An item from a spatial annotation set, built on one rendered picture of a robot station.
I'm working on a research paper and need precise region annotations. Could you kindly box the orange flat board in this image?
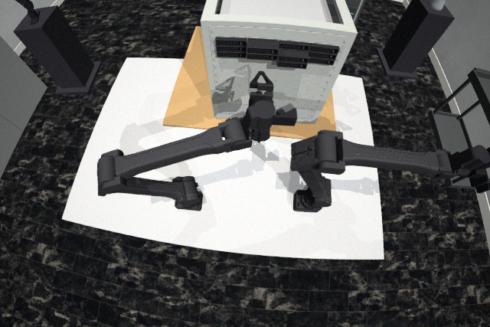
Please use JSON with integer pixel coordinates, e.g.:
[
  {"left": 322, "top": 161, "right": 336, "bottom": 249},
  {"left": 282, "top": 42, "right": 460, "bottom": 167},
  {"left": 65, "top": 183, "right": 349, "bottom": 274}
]
[{"left": 162, "top": 26, "right": 336, "bottom": 139}]

